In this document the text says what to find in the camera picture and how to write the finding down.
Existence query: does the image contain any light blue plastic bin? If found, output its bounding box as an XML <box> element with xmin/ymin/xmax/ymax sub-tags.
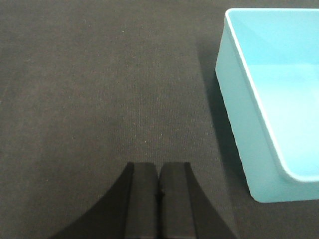
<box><xmin>215</xmin><ymin>8</ymin><xmax>319</xmax><ymax>203</ymax></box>

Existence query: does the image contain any dark grey conveyor belt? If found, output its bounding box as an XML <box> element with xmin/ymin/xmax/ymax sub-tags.
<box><xmin>0</xmin><ymin>0</ymin><xmax>319</xmax><ymax>239</ymax></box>

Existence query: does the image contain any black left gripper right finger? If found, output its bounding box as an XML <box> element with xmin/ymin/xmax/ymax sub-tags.
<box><xmin>159</xmin><ymin>162</ymin><xmax>237</xmax><ymax>239</ymax></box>

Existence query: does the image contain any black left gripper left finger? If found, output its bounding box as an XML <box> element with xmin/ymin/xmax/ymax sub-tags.
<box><xmin>53</xmin><ymin>162</ymin><xmax>158</xmax><ymax>239</ymax></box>

